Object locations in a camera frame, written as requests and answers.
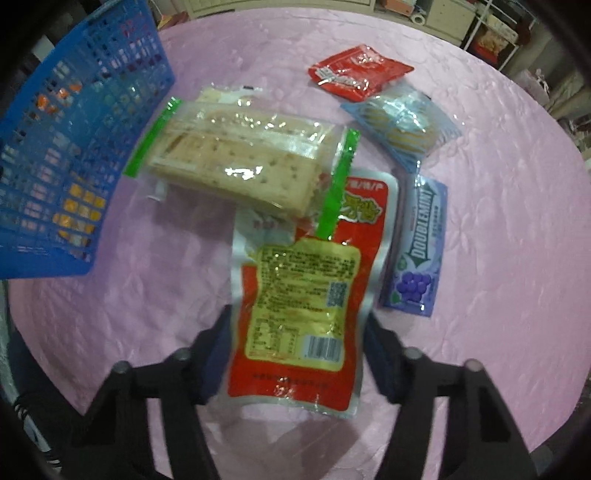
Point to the white metal shelf rack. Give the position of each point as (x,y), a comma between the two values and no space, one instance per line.
(498,31)

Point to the red yellow snack pouch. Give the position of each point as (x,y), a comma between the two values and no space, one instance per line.
(300,304)

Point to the pink quilted table cover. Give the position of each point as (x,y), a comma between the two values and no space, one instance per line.
(515,286)

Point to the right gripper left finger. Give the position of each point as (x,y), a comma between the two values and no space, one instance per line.
(112,441)

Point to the cream TV cabinet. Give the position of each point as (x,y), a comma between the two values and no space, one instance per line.
(448,20)

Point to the green-edged cracker pack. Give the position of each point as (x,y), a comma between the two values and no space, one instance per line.
(287,166)

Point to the blue Doublemint gum pack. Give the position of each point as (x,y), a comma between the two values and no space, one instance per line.
(413,274)

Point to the orange snack bar wrapper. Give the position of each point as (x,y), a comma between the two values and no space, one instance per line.
(54,98)

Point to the blue plastic basket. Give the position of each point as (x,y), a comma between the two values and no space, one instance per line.
(59,171)

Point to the small red snack packet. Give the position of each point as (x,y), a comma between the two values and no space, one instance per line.
(358,73)

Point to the teal striped cookie bag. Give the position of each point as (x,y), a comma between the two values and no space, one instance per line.
(406,122)

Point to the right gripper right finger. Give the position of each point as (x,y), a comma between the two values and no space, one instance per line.
(482,440)

